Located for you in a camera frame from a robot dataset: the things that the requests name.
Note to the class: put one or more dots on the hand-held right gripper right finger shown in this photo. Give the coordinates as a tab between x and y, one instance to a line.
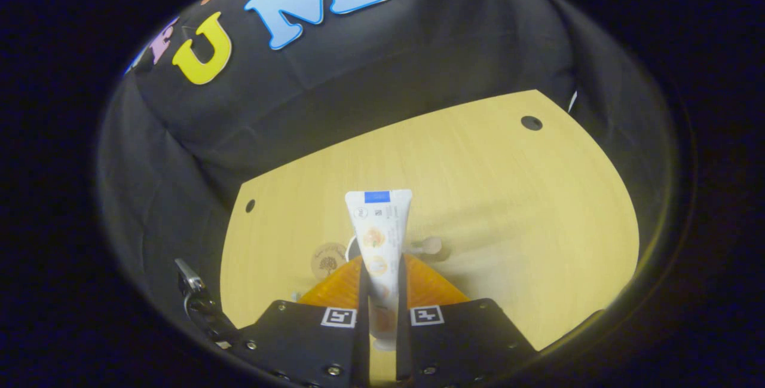
403	352

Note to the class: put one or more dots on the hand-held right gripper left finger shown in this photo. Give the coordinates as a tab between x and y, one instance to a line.
362	352

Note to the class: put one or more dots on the round wooden coaster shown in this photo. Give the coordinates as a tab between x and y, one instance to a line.
327	262

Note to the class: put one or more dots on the white cup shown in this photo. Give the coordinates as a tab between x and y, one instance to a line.
430	247

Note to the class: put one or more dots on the white toothpaste tube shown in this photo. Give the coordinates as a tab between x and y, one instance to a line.
379	238

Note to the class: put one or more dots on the wooden desktop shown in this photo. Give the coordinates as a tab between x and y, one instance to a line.
508	226

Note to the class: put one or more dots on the black backdrop cloth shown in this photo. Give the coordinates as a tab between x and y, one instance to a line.
370	77

